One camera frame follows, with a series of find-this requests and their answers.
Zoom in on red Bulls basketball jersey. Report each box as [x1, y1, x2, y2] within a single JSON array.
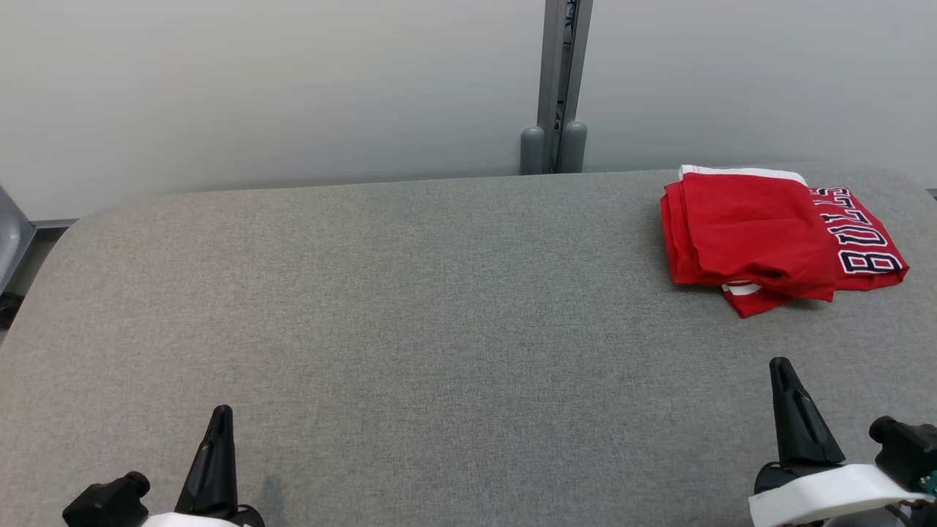
[[721, 185, 910, 319]]

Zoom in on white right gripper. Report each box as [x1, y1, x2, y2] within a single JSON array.
[[748, 357, 936, 527]]

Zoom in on grey metal partition post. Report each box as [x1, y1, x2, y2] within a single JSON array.
[[520, 0, 594, 175]]

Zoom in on red shorts with white stripe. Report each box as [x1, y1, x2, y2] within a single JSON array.
[[660, 165, 839, 302]]

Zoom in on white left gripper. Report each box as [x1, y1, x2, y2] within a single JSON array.
[[143, 405, 266, 527]]

